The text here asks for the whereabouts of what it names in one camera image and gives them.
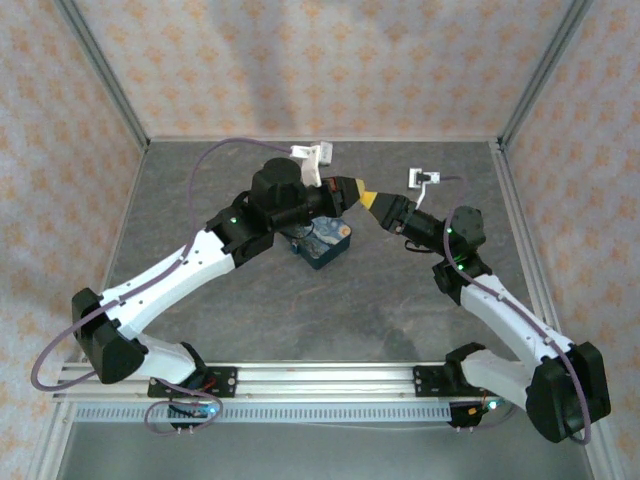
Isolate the thin aluminium wall rail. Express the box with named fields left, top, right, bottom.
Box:
left=144, top=133, right=502, bottom=145

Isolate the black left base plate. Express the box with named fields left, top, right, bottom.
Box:
left=147, top=365, right=239, bottom=399

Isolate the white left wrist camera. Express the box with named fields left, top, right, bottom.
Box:
left=291, top=142, right=334, bottom=186

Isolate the starry night painted box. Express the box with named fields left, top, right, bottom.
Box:
left=279, top=215, right=354, bottom=271

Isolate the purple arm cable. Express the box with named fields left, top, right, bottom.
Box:
left=439, top=174, right=596, bottom=446
left=30, top=137, right=296, bottom=436

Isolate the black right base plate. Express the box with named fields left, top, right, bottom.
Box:
left=412, top=364, right=469, bottom=399

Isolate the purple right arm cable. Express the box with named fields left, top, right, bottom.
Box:
left=439, top=174, right=596, bottom=446

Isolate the aluminium frame post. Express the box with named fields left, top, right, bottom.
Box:
left=53, top=0, right=151, bottom=151
left=498, top=0, right=596, bottom=151

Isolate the thin aluminium side rail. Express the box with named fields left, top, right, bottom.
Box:
left=78, top=144, right=149, bottom=362

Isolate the wide aluminium side rail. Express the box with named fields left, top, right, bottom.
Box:
left=491, top=139, right=570, bottom=351

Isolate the aluminium frame leg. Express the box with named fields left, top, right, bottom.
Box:
left=572, top=399, right=626, bottom=480
left=34, top=399, right=76, bottom=480

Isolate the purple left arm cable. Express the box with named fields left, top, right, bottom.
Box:
left=30, top=137, right=296, bottom=436

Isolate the slotted grey cable duct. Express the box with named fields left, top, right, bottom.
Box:
left=74, top=402, right=454, bottom=425

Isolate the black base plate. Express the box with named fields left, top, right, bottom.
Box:
left=412, top=364, right=469, bottom=399
left=147, top=365, right=239, bottom=399

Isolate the aluminium table edge rail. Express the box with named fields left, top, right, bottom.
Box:
left=52, top=361, right=600, bottom=402

